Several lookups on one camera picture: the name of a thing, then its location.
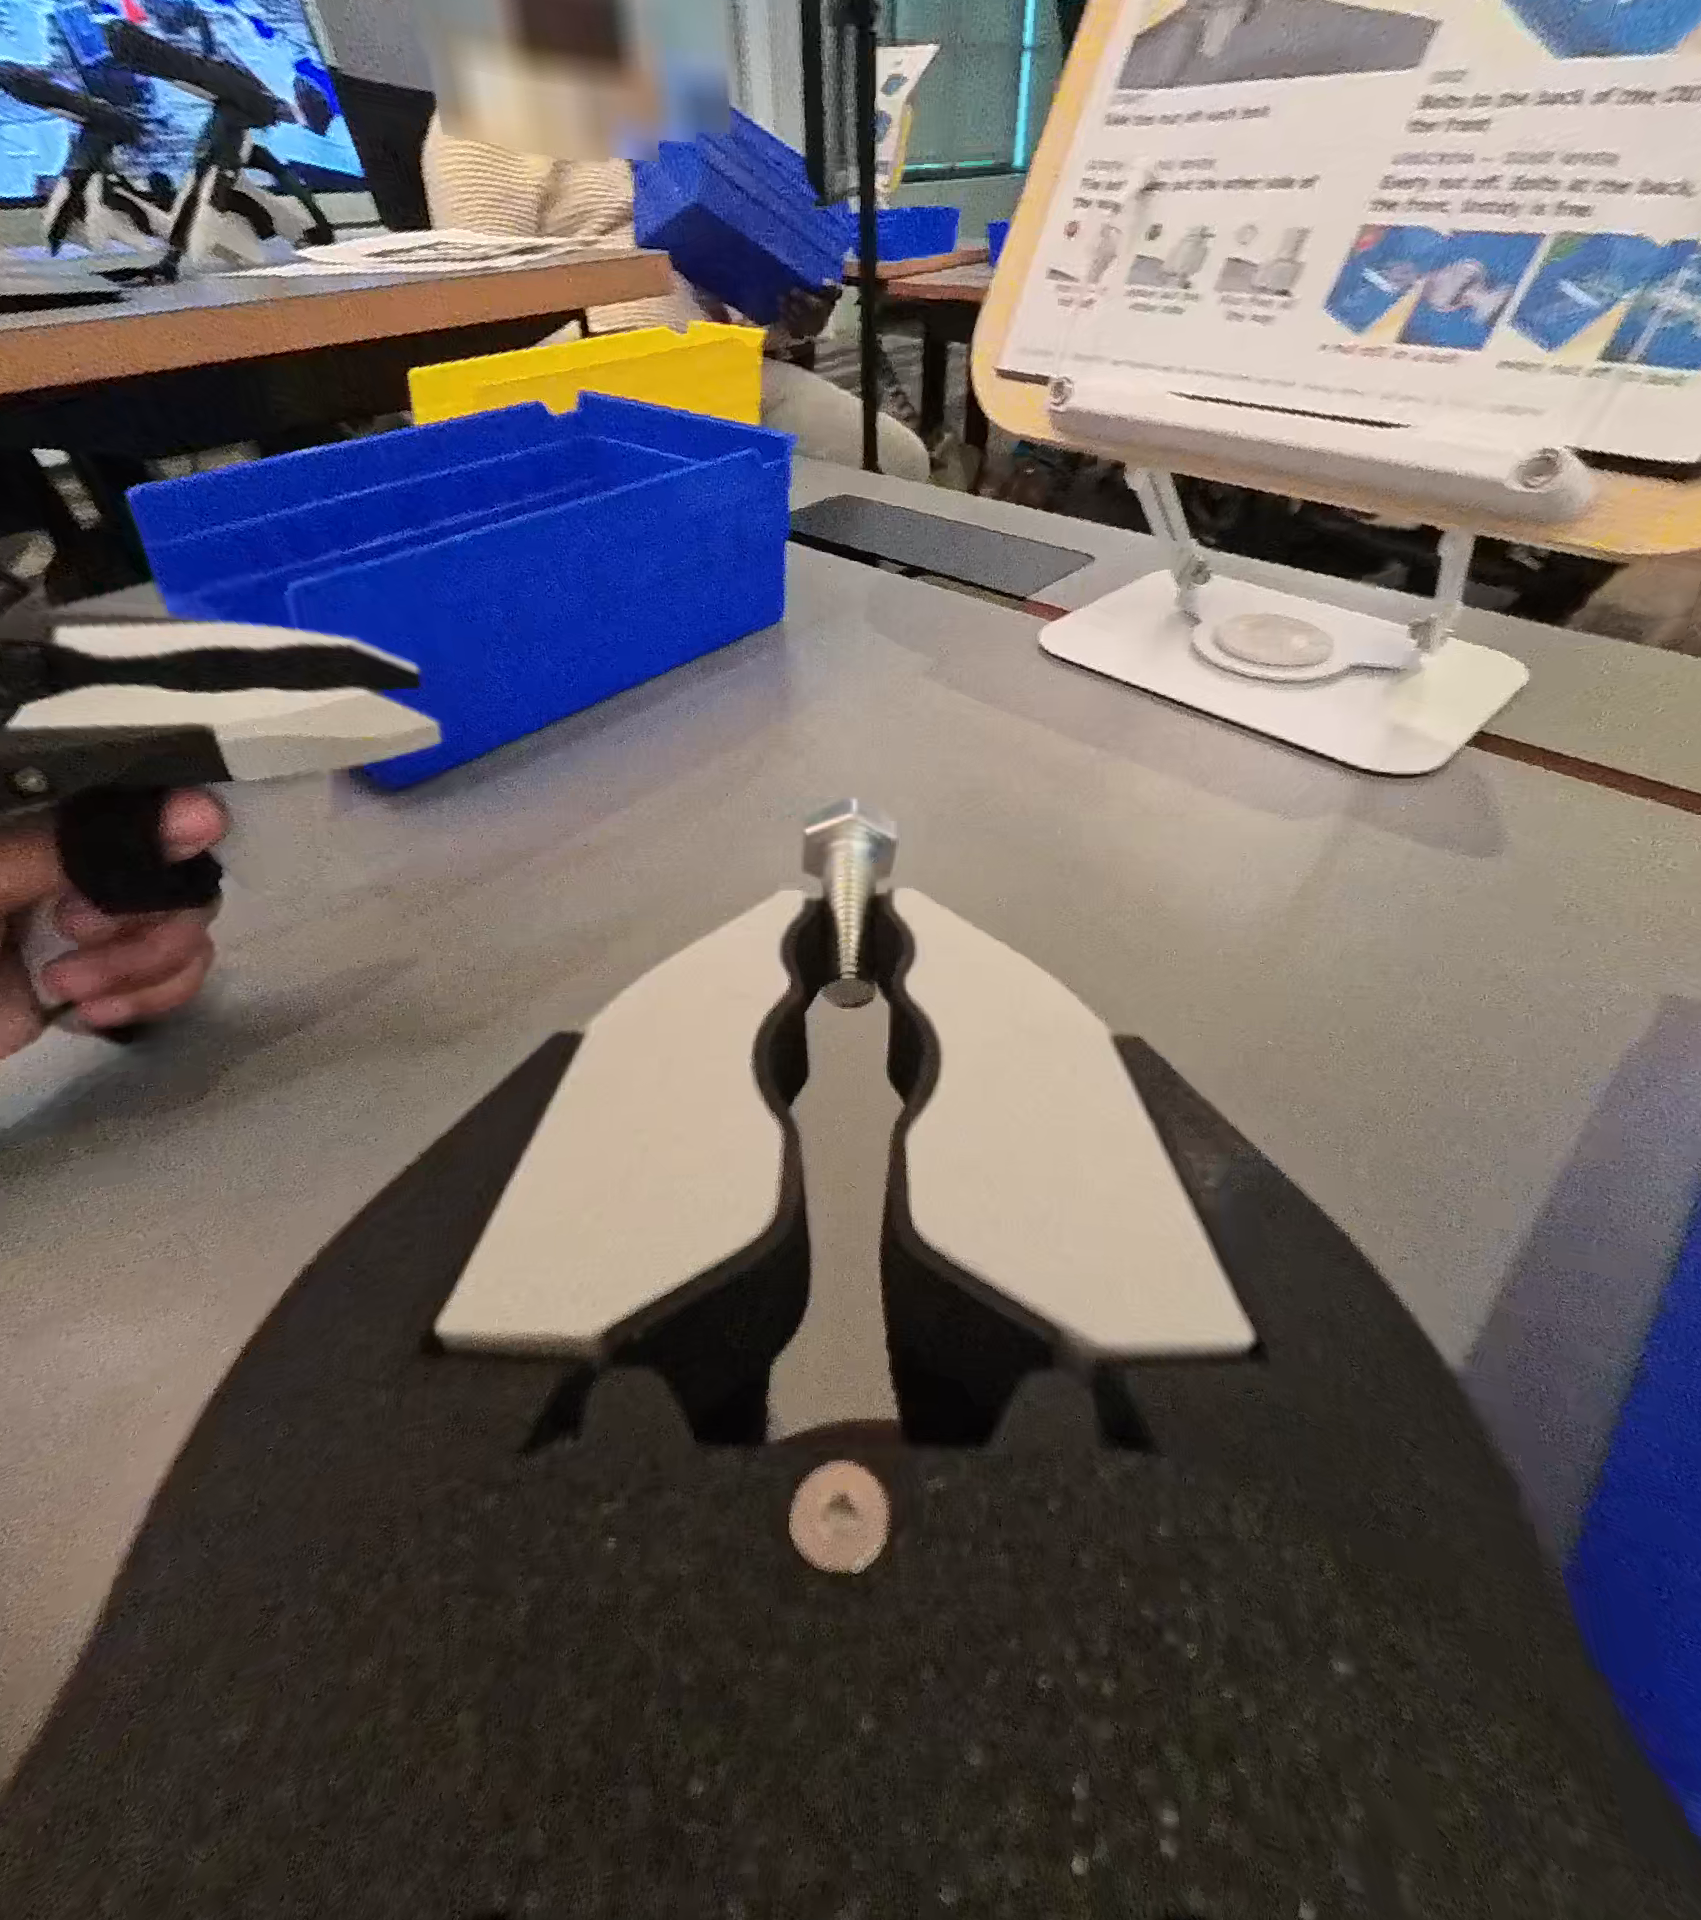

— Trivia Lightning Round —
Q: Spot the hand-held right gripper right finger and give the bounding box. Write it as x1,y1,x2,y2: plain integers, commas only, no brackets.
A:
876,885,1260,1450

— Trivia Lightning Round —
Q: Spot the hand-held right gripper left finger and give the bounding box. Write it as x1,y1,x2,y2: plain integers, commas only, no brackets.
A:
433,888,812,1450

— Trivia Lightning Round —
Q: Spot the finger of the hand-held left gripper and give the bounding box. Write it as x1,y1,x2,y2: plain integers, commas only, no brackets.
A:
6,682,445,786
41,619,424,701

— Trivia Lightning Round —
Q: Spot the steel hex bolt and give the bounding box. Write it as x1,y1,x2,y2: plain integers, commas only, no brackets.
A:
803,799,900,1011

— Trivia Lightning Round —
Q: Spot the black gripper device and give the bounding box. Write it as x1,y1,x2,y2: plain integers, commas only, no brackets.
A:
0,23,342,288

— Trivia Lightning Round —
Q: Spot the yellow storage bin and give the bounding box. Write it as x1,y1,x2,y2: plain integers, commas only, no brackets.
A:
406,318,768,431

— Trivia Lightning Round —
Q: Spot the black table panel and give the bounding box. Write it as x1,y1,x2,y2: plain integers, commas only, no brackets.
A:
787,492,1097,598

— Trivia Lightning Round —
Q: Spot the long blue storage bin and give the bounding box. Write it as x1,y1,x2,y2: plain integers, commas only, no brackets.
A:
632,108,859,325

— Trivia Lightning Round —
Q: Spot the tall marker sign stand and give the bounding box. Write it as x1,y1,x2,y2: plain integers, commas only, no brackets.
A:
796,0,889,474

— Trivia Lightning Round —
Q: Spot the grey wood-edged table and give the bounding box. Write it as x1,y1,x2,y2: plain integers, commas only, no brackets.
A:
787,456,1701,843

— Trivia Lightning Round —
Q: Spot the wooden instruction board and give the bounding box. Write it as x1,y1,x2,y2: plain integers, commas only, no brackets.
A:
873,43,942,175

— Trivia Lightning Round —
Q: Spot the instruction board on white stand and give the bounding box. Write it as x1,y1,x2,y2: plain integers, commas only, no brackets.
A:
971,0,1701,778

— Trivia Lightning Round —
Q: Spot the wall television screen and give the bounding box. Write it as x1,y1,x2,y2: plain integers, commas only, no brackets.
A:
0,0,369,212

